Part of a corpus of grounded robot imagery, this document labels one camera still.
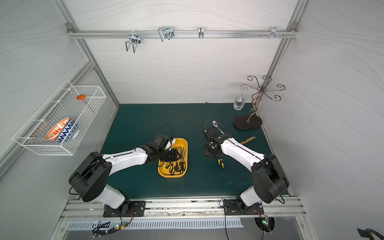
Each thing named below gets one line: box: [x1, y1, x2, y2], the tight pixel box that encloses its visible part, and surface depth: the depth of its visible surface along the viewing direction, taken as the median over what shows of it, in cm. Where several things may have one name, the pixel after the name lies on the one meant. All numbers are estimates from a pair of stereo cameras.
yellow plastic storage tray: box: [158, 138, 188, 179], surface depth 88 cm
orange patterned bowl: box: [45, 117, 70, 142], surface depth 65 cm
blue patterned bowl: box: [54, 118, 78, 143], surface depth 60 cm
